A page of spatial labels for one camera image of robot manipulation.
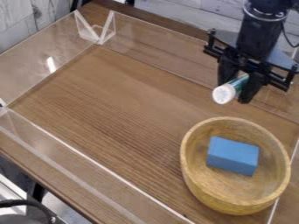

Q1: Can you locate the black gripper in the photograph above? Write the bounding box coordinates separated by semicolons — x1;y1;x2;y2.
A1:
203;29;299;104

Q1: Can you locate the green Expo marker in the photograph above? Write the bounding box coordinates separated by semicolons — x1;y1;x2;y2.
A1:
212;73;248;105

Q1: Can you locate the brown wooden bowl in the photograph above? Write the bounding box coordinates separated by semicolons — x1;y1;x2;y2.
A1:
180;116;291;215

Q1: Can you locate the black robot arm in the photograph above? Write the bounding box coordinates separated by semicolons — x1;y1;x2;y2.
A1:
204;0;299;104

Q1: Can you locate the blue rectangular block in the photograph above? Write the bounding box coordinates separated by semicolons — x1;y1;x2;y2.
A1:
206;136;259;176

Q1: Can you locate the clear acrylic table enclosure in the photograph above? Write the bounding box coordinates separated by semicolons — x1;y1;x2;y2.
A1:
0;9;299;224

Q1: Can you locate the black metal bracket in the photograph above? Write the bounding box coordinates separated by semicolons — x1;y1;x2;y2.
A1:
25;206;68;224

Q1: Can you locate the black cable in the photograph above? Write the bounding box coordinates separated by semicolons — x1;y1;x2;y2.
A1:
0;199;44;224

